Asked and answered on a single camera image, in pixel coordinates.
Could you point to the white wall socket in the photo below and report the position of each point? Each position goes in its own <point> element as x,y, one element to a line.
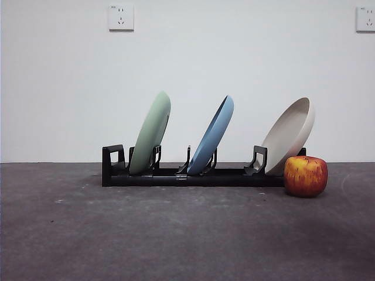
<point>366,19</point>
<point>121,17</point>

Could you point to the blue plate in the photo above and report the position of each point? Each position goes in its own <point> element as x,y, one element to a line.
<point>212,137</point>

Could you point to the green plate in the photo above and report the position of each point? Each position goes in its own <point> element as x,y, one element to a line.
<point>149,134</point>

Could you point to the red yellow apple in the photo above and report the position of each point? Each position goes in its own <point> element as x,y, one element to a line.
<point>306,177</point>

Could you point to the beige plate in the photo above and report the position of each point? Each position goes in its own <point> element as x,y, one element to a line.
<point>288,134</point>

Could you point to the black plate rack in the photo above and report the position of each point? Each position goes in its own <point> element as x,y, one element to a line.
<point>205,179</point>

